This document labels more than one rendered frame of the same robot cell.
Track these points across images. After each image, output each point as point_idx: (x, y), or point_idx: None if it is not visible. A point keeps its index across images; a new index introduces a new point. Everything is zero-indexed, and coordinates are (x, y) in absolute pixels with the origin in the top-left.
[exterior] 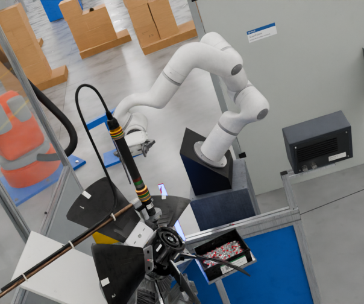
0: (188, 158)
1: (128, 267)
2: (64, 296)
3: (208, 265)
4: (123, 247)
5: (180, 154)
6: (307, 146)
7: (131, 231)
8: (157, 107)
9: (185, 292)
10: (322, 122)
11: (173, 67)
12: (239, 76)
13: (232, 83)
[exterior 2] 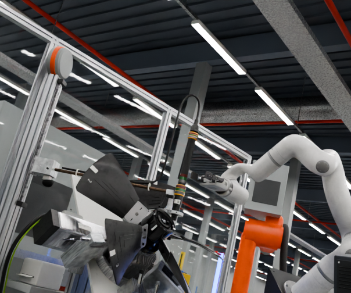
0: (272, 275)
1: (116, 188)
2: (81, 205)
3: None
4: (126, 179)
5: (268, 268)
6: None
7: (151, 207)
8: (251, 175)
9: (140, 276)
10: None
11: (275, 145)
12: (337, 195)
13: (330, 200)
